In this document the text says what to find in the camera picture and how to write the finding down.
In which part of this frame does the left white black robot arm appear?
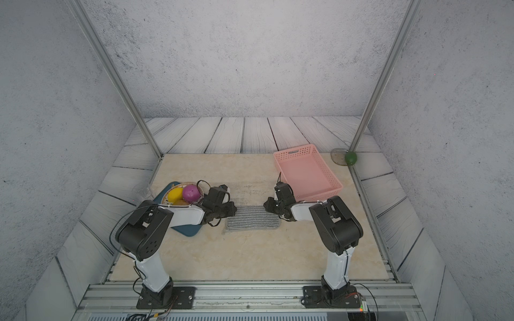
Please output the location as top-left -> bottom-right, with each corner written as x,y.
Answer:
115,200 -> 237,308

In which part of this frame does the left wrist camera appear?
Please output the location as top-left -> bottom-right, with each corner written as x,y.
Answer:
205,185 -> 230,204

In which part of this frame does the left aluminium frame post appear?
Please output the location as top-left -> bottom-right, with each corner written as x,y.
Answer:
66,0 -> 164,161

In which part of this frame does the aluminium frame post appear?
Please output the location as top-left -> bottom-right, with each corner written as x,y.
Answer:
66,0 -> 164,161
349,0 -> 423,152

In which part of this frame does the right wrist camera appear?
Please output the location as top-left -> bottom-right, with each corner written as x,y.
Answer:
274,181 -> 296,205

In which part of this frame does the pink plastic basket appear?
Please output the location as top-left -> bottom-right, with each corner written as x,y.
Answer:
273,144 -> 343,202

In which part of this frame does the grey striped square dishcloth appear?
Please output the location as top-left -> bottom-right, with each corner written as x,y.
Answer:
224,206 -> 281,233

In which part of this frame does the purple ball fruit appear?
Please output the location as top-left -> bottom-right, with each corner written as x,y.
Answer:
182,185 -> 202,204

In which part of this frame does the right aluminium frame post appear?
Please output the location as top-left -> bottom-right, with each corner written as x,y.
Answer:
349,0 -> 423,152

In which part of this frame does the yellow lemon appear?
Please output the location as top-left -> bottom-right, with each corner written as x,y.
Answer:
166,187 -> 183,204

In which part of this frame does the patterned round plate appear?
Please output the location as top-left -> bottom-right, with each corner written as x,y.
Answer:
161,182 -> 204,206

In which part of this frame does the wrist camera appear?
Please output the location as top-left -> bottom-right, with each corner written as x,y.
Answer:
205,185 -> 230,204
274,181 -> 296,205

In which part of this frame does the green ball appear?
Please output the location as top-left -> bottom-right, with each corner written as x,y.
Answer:
345,151 -> 358,166

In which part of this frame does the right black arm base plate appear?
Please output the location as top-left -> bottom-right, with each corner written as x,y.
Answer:
301,286 -> 362,310

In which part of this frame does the teal rubber mat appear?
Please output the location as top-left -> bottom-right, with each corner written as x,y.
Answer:
154,181 -> 202,238

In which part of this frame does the grey round coaster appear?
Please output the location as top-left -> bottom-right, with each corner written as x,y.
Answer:
330,148 -> 349,166

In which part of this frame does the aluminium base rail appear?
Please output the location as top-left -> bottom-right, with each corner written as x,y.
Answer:
77,280 -> 426,320

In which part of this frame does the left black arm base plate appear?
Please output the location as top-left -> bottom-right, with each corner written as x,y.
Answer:
136,285 -> 197,310

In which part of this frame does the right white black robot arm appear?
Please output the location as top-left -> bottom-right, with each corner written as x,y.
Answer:
264,196 -> 364,306

